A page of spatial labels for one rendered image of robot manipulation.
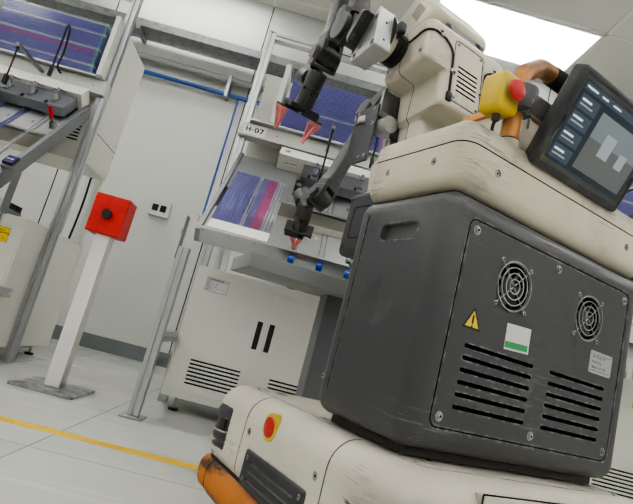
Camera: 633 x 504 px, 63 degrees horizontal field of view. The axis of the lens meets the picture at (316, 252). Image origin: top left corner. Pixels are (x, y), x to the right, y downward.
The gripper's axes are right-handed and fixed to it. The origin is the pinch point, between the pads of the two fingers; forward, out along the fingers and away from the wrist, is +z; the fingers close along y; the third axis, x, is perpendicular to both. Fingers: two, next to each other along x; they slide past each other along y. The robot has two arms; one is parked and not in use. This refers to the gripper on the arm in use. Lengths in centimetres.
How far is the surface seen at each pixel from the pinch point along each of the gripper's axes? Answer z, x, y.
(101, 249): 27, 0, 73
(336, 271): 6.9, -2.5, -18.2
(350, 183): 0, -63, -16
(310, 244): 5.6, -13.1, -5.8
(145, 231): 133, -152, 113
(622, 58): -58, -267, -189
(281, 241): 5.8, -9.7, 5.5
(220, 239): 7.3, -1.6, 27.6
